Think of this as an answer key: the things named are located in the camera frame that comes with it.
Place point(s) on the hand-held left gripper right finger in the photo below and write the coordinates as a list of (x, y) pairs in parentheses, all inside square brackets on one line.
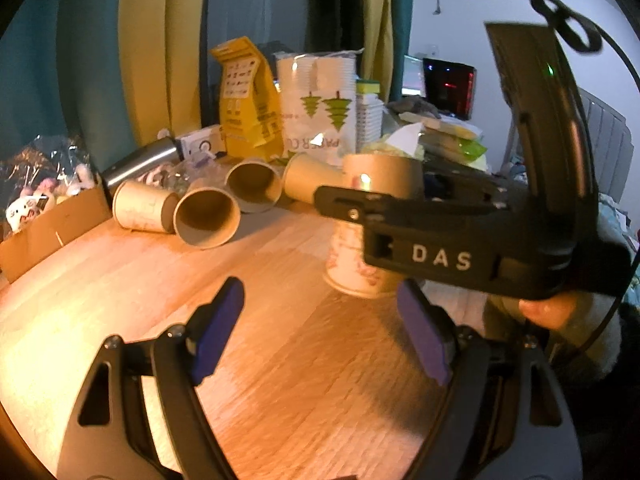
[(422, 337)]

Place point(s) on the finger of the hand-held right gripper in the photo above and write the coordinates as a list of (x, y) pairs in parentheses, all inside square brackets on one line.
[(360, 206)]

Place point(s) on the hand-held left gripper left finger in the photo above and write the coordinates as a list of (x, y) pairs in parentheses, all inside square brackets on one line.
[(220, 332)]

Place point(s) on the pink printed paper cup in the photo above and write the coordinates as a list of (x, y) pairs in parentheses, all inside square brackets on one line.
[(207, 217), (372, 180), (142, 207), (310, 175), (252, 185)]

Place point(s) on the person's right forearm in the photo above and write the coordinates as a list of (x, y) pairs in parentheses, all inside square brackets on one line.
[(617, 335)]

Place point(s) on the person's right hand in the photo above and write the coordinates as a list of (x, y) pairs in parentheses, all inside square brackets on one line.
[(547, 312)]

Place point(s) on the white stack with green top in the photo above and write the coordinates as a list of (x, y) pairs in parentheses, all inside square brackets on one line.
[(369, 117)]

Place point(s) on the plastic pack of paper cups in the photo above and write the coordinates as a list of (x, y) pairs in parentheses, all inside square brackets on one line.
[(317, 105)]

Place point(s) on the pile of green plastic bags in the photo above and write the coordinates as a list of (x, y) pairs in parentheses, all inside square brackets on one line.
[(450, 142)]

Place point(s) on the white slatted headboard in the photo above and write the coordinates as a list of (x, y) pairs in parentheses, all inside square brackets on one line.
[(607, 145)]

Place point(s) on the computer monitor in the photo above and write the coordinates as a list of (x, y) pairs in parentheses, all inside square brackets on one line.
[(414, 77)]

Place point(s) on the computer case with red lights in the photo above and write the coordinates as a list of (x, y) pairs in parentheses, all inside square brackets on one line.
[(450, 87)]

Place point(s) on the yellow paper bag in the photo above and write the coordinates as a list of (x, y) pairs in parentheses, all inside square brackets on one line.
[(247, 100)]

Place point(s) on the small white box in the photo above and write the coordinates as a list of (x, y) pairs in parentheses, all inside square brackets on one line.
[(200, 142)]

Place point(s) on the yellow curtain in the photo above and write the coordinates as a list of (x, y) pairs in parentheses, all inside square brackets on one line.
[(377, 25), (160, 55)]

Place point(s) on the steel thermos bottle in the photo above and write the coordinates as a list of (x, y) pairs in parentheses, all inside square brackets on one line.
[(142, 160)]

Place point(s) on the cardboard box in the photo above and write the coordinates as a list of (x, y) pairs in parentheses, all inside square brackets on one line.
[(55, 232)]

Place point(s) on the plush toys in plastic wrap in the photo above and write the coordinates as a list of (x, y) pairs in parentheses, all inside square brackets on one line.
[(40, 185)]

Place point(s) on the teal curtain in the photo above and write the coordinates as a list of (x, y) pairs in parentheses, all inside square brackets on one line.
[(85, 60)]

